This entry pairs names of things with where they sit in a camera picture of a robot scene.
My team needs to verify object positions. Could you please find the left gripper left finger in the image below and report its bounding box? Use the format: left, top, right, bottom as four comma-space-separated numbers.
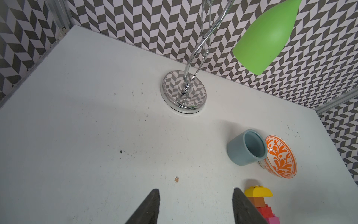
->
125, 189, 160, 224

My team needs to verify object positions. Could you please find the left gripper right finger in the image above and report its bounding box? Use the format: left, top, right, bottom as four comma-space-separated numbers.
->
232, 188, 268, 224

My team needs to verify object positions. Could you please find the orange brown lego brick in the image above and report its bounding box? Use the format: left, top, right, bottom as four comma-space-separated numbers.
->
248, 197, 266, 208

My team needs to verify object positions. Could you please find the red lego brick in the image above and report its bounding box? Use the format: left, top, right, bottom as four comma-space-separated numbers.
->
256, 204, 275, 219

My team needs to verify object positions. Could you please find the yellow curved lego brick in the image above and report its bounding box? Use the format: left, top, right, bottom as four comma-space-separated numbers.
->
244, 185, 273, 197

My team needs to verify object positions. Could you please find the pink lego brick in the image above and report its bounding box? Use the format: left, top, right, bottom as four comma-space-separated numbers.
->
265, 214, 280, 224

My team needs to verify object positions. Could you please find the orange white patterned bowl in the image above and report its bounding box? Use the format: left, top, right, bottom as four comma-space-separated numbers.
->
258, 135, 297, 179

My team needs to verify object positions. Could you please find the grey blue ceramic cup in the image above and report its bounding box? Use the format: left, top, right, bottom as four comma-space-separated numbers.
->
227, 129, 268, 166

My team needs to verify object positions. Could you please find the green plastic wine glass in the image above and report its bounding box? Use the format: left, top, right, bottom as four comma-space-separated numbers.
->
232, 0, 301, 76

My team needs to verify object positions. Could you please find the chrome wire glass rack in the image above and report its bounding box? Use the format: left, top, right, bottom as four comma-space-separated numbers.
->
160, 0, 234, 114

